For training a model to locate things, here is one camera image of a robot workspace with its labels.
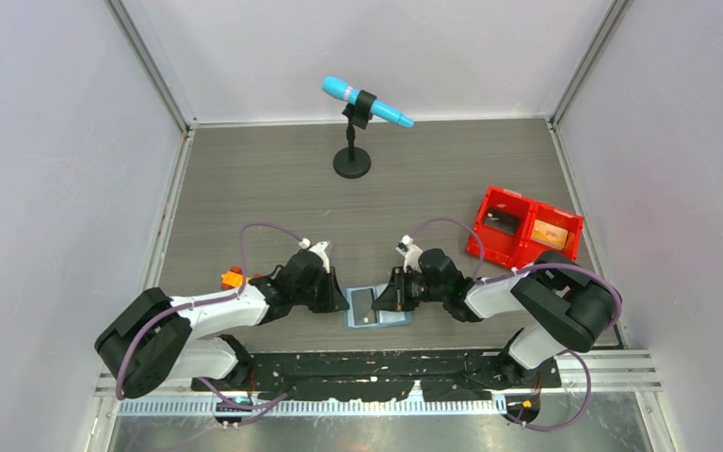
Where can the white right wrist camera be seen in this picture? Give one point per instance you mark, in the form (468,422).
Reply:
(410,252)

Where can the orange card in bin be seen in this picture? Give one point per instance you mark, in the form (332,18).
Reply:
(549,235)

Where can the black microphone stand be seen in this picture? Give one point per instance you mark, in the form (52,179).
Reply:
(353,162)

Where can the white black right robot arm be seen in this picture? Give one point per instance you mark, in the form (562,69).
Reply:
(570,305)

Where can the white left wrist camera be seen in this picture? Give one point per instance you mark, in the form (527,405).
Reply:
(321,249)

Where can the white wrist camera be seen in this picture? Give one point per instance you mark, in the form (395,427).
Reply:
(410,252)
(321,249)

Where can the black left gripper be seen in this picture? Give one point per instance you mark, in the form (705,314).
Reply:
(334,300)

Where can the black credit card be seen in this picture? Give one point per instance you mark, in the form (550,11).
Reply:
(363,313)

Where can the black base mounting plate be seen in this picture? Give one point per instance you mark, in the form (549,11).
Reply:
(381,376)

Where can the red two-compartment bin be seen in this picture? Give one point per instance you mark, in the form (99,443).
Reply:
(519,250)

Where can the blue toy microphone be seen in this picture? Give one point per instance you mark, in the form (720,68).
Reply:
(364,102)

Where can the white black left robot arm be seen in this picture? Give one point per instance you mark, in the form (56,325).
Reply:
(158,337)

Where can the black card in bin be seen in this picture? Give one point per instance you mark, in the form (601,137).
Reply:
(502,221)

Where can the orange plastic object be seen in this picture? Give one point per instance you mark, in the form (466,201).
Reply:
(232,278)

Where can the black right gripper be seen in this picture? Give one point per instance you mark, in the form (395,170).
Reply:
(395,298)

